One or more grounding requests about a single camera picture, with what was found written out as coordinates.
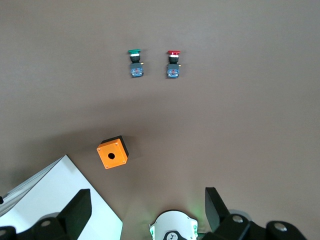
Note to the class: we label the white drawer cabinet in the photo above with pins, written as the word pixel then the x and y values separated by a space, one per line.
pixel 62 185

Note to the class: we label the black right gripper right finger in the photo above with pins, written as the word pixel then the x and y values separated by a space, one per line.
pixel 220 215

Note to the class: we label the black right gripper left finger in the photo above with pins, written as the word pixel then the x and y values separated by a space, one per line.
pixel 75 215

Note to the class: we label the brown table mat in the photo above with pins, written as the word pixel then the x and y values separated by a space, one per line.
pixel 225 112

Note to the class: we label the orange button enclosure box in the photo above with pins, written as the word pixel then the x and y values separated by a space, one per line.
pixel 112 155

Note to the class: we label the green mushroom push button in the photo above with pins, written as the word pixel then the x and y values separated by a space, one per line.
pixel 136 68

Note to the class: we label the red mushroom push button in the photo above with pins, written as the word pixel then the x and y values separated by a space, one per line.
pixel 173 70

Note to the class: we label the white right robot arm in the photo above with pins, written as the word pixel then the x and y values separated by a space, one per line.
pixel 172 225

